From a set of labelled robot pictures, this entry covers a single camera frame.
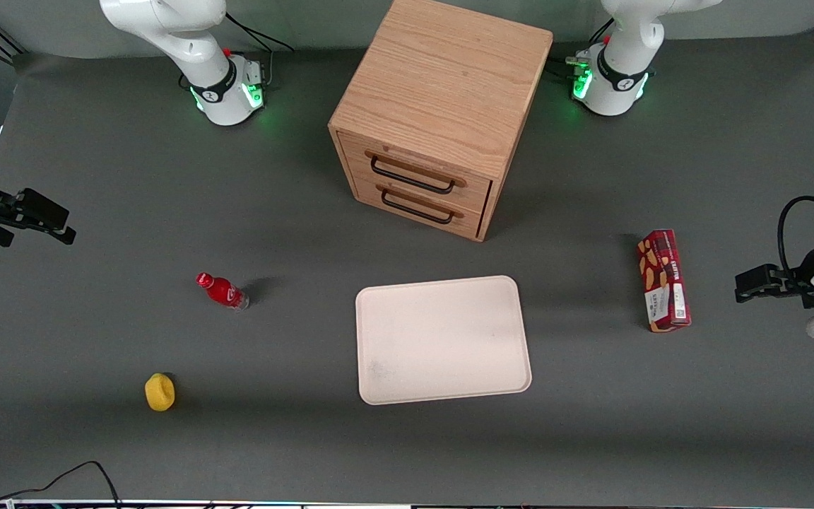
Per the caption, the red cookie box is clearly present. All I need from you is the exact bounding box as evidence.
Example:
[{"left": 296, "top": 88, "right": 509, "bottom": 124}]
[{"left": 636, "top": 228, "right": 692, "bottom": 334}]

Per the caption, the cream rectangular tray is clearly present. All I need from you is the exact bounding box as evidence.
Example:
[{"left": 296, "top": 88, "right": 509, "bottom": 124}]
[{"left": 355, "top": 275, "right": 533, "bottom": 406}]

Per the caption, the red drink bottle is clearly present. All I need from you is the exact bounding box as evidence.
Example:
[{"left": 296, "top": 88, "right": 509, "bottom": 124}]
[{"left": 196, "top": 272, "right": 250, "bottom": 312}]

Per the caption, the yellow sponge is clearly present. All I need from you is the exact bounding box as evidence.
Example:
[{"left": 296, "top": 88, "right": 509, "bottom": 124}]
[{"left": 144, "top": 373, "right": 176, "bottom": 412}]

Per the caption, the grey table mat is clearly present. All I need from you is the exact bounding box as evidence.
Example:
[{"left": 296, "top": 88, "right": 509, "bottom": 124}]
[{"left": 0, "top": 27, "right": 814, "bottom": 505}]

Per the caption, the wooden drawer front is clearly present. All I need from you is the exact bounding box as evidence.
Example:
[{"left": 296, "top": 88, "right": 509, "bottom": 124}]
[
  {"left": 336, "top": 130, "right": 494, "bottom": 214},
  {"left": 350, "top": 175, "right": 487, "bottom": 239}
]

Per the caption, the wooden drawer cabinet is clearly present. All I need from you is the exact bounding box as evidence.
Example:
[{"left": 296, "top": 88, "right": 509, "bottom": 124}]
[{"left": 328, "top": 0, "right": 555, "bottom": 243}]

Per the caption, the black cable on table edge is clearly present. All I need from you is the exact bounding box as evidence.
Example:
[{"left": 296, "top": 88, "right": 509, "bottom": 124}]
[{"left": 0, "top": 460, "right": 122, "bottom": 509}]

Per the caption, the black right arm base cable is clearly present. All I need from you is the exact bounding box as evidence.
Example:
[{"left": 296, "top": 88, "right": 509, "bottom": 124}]
[{"left": 225, "top": 12, "right": 295, "bottom": 89}]

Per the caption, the black arm base cable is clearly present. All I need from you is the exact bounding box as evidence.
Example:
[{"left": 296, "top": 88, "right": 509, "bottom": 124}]
[
  {"left": 225, "top": 12, "right": 295, "bottom": 89},
  {"left": 547, "top": 18, "right": 618, "bottom": 80}
]

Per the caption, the black left arm base cable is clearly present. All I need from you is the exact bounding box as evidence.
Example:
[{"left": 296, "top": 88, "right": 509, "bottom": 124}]
[{"left": 547, "top": 18, "right": 618, "bottom": 80}]

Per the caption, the black drawer handle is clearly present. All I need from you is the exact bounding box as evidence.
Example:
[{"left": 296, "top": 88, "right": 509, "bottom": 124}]
[
  {"left": 370, "top": 156, "right": 456, "bottom": 195},
  {"left": 380, "top": 189, "right": 455, "bottom": 226}
]

